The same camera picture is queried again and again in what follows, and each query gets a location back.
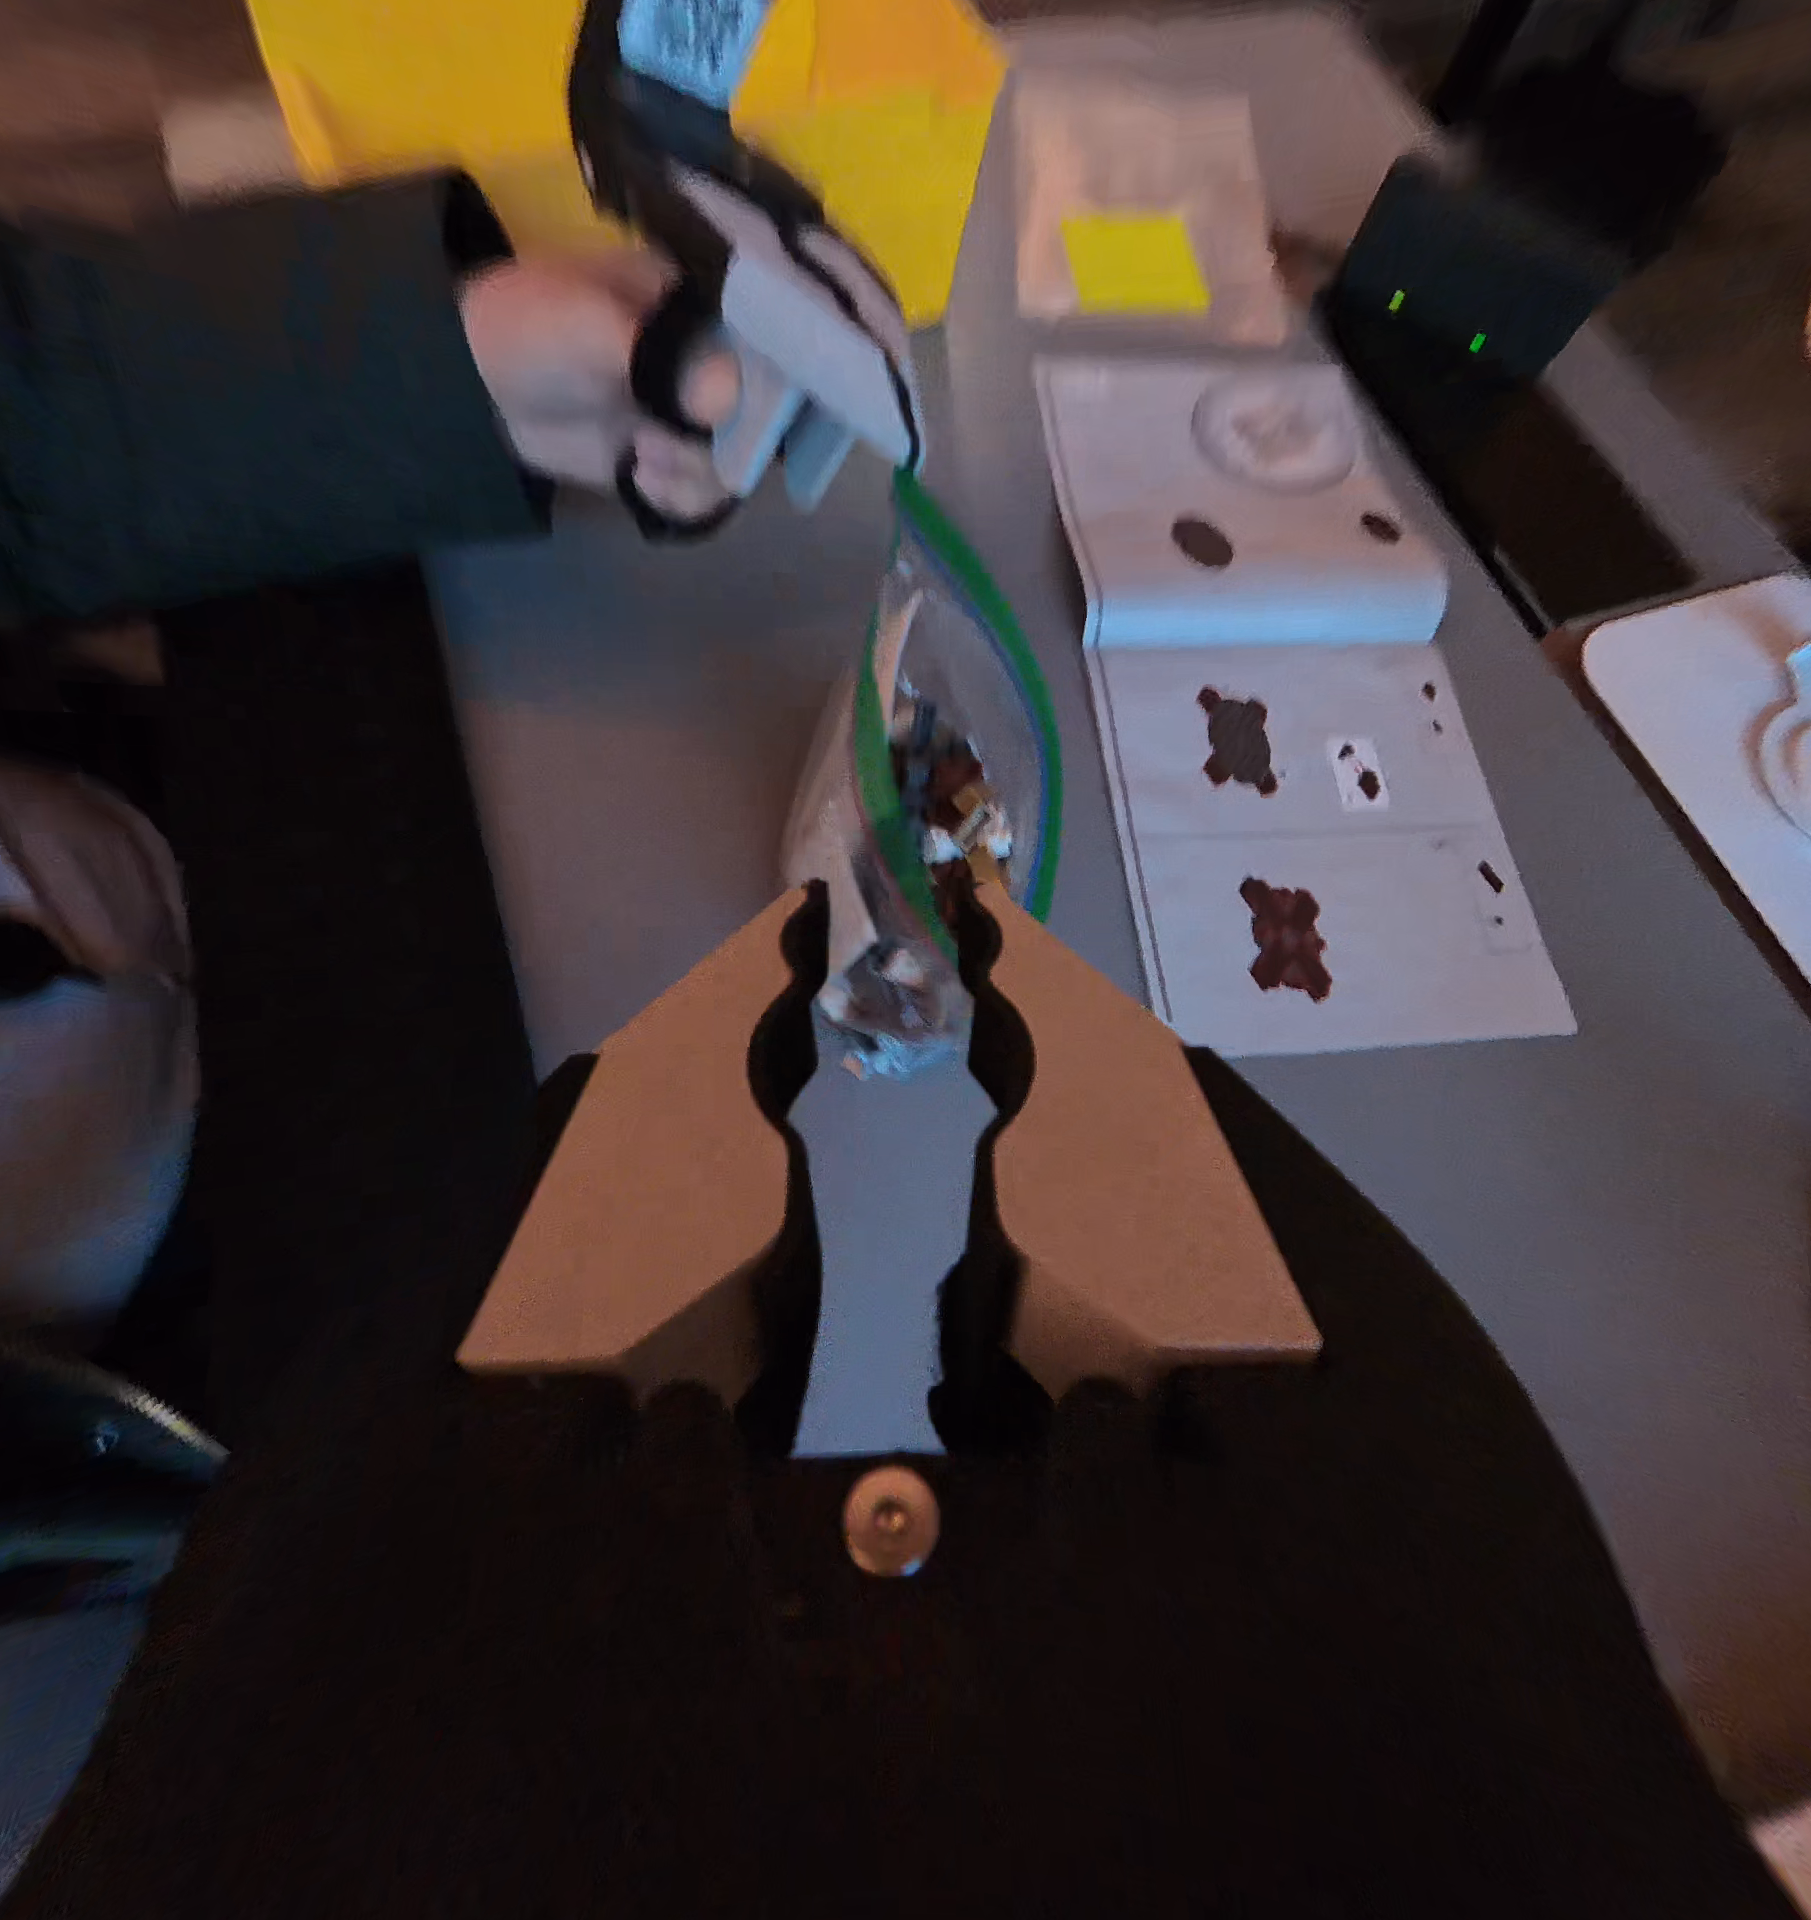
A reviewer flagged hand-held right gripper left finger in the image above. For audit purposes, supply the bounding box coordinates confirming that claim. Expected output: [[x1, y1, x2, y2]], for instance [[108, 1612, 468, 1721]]
[[455, 882, 832, 1457]]

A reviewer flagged person's light grey clothing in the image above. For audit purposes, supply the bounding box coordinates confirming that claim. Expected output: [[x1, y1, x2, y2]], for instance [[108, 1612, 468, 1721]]
[[0, 741, 202, 1352]]

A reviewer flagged yellow sticky note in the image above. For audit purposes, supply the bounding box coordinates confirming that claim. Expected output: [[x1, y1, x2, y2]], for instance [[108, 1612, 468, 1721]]
[[1061, 212, 1212, 318]]

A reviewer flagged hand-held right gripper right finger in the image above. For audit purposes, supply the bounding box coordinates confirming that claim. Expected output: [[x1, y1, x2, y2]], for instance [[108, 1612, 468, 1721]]
[[935, 877, 1324, 1454]]

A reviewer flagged white document stand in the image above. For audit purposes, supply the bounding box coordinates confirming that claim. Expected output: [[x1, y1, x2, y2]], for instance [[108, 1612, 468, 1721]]
[[1580, 196, 1811, 1037]]

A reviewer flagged black box with green lights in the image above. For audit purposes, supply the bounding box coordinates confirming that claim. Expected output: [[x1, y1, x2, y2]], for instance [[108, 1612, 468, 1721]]
[[1317, 151, 1643, 436]]

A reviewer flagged pile of small toy bricks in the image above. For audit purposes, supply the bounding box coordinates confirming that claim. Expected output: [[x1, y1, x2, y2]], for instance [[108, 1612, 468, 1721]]
[[823, 682, 1020, 1078]]

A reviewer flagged open instruction booklet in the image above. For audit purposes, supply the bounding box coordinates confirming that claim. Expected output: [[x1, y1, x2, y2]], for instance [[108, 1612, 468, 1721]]
[[1032, 352, 1580, 1061]]

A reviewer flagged person's left hand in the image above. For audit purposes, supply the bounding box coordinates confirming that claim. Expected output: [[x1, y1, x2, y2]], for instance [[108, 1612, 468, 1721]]
[[460, 247, 743, 519]]

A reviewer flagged clear zip bag green seal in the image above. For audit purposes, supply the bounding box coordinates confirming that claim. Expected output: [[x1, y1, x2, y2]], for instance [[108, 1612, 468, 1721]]
[[784, 465, 1064, 1082]]

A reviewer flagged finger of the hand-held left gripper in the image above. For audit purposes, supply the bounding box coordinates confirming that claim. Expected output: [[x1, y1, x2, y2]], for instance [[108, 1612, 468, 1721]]
[[681, 164, 924, 472]]

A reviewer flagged yellow plastic bin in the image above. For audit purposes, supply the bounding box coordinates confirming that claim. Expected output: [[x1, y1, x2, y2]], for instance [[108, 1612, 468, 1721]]
[[245, 0, 1011, 323]]

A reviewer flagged clear plastic sleeve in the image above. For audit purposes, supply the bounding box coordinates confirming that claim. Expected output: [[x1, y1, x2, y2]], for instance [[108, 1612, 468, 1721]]
[[1009, 62, 1287, 355]]

